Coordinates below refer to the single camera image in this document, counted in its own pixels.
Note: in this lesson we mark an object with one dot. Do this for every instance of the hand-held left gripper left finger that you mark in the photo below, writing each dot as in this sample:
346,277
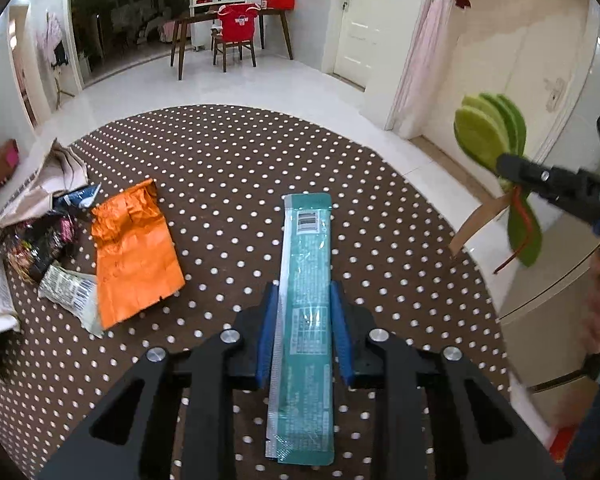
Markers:
266,340

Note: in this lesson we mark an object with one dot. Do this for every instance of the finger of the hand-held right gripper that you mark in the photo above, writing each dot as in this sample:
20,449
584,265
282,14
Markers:
535,175

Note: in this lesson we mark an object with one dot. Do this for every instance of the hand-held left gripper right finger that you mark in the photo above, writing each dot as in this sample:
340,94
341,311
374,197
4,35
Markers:
341,340

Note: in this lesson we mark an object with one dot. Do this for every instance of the green leaf-shaped packaging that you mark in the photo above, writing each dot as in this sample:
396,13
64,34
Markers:
480,130

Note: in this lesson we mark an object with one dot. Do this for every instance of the teal snack wrapper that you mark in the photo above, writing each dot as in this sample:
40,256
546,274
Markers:
305,270

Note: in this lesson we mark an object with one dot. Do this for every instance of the person's right forearm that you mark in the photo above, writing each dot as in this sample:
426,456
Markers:
595,420

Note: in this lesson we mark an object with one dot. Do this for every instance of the white door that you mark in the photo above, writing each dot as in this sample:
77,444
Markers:
367,35
505,60

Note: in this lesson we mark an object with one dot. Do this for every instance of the orange foil wrapper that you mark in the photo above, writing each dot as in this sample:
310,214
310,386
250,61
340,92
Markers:
130,260

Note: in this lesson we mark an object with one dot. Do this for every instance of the pink curtain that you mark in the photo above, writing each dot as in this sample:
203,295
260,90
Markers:
425,50

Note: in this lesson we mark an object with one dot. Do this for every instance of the white green snack wrapper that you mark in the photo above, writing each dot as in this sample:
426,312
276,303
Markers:
65,287

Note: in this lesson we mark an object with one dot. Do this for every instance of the blue snack wrapper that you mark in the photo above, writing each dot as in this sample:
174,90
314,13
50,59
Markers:
77,199

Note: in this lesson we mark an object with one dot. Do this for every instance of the black colourful snack wrapper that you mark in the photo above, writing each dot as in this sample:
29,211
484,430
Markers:
40,245

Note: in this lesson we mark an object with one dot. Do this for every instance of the wooden chair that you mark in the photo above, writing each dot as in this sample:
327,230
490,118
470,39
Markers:
232,50

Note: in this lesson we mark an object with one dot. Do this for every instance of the red jersey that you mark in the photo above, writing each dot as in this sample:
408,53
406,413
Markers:
237,22

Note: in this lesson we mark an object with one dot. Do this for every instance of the wooden dining table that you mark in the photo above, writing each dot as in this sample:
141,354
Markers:
195,17

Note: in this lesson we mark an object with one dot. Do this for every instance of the coat rack with garments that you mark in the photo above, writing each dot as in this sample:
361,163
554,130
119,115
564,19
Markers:
50,35

